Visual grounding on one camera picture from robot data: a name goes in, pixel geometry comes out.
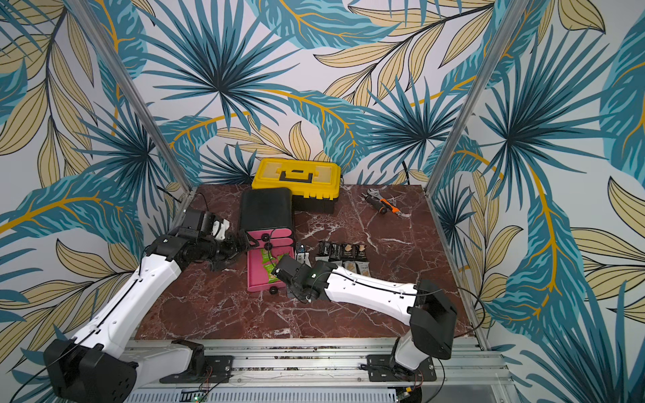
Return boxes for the aluminium right corner post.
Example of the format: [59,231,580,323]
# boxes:
[425,0,528,200]

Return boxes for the clear snack bag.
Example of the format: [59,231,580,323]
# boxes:
[355,261,371,277]
[343,261,356,272]

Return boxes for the black cookie packet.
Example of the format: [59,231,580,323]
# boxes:
[329,243,344,262]
[341,243,356,261]
[316,241,331,258]

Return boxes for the pink bottom drawer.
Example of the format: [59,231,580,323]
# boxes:
[247,249,294,292]

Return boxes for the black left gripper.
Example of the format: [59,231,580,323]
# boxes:
[199,227,260,273]

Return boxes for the green snack packet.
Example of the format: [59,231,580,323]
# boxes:
[267,271,279,284]
[260,250,275,271]

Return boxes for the aluminium corner post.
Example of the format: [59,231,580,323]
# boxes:
[68,0,192,193]
[425,0,528,200]

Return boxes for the orange black pliers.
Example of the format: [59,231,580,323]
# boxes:
[362,189,402,217]

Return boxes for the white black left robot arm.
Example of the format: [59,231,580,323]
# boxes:
[44,208,258,402]

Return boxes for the yellow black toolbox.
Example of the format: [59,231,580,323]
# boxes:
[251,158,341,214]

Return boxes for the aluminium left corner post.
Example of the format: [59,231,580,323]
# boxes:
[68,0,192,193]

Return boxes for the aluminium front rail base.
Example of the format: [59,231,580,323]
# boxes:
[75,336,520,403]

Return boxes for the black drawer cabinet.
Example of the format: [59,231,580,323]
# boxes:
[240,187,293,232]

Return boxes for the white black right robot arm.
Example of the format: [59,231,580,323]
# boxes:
[272,256,458,374]

